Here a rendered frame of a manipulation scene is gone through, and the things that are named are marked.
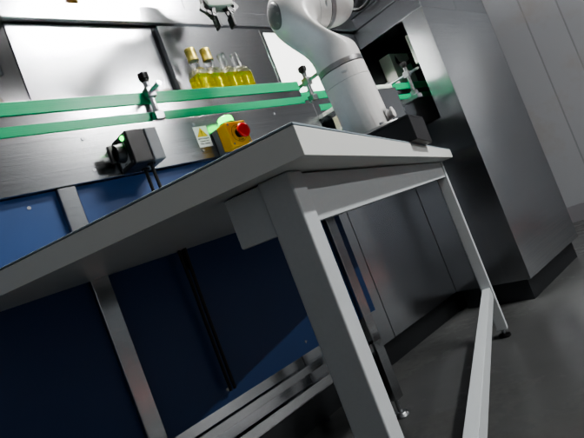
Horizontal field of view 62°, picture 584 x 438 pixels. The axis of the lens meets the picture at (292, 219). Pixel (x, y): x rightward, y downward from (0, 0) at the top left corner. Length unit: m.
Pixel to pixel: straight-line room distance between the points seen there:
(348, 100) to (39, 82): 0.89
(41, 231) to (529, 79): 3.62
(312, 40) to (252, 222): 0.77
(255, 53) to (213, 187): 1.54
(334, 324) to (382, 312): 1.57
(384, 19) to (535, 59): 1.86
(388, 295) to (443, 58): 1.09
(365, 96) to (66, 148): 0.70
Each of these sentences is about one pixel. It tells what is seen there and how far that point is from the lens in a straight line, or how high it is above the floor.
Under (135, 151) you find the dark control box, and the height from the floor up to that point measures 0.95.
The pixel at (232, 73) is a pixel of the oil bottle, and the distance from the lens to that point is 1.69.
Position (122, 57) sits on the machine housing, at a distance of 1.74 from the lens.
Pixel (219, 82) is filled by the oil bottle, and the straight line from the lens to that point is 1.64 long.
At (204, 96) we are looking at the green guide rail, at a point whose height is 1.11.
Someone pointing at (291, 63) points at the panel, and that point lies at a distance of 2.14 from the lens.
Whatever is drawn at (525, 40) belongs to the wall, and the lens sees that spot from 4.19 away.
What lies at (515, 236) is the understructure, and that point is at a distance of 2.36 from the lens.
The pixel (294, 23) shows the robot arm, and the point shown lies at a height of 1.12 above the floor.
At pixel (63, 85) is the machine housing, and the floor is 1.30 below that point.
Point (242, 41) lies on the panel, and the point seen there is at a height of 1.43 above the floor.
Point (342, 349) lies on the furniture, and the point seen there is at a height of 0.52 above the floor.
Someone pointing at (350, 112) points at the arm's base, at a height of 0.88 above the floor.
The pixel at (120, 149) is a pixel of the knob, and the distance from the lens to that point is 1.15.
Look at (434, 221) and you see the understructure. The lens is 2.49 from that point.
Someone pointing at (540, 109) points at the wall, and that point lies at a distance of 4.12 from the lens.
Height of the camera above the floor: 0.65
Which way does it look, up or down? 2 degrees up
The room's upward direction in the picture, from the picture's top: 21 degrees counter-clockwise
